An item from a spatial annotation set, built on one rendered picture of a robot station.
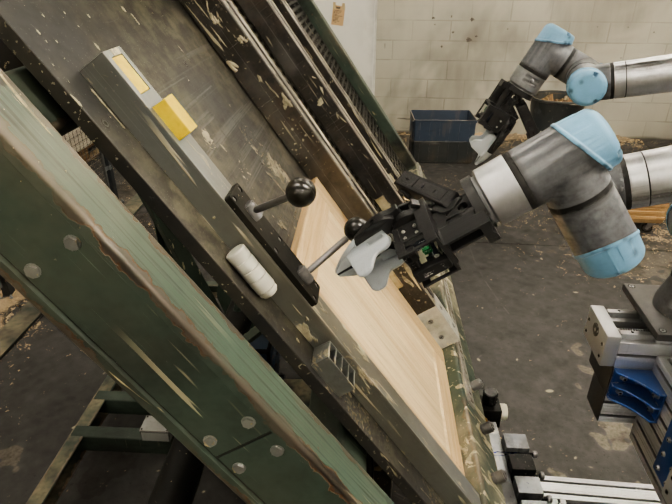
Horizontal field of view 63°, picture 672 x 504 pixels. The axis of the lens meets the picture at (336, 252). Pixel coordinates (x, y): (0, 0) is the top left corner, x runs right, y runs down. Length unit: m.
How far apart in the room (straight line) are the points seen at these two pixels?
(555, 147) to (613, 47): 6.07
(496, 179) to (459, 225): 0.07
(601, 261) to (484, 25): 5.74
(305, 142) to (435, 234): 0.61
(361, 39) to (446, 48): 1.64
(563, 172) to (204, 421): 0.47
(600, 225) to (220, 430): 0.47
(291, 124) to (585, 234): 0.70
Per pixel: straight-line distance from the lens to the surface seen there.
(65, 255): 0.53
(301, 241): 0.94
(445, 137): 5.48
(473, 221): 0.65
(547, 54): 1.42
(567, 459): 2.54
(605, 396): 1.58
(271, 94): 1.19
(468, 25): 6.35
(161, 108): 0.73
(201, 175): 0.73
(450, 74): 6.41
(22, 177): 0.52
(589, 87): 1.29
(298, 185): 0.66
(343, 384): 0.82
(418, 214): 0.67
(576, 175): 0.66
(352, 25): 4.92
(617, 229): 0.70
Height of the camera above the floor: 1.78
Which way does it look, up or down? 28 degrees down
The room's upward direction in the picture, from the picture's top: straight up
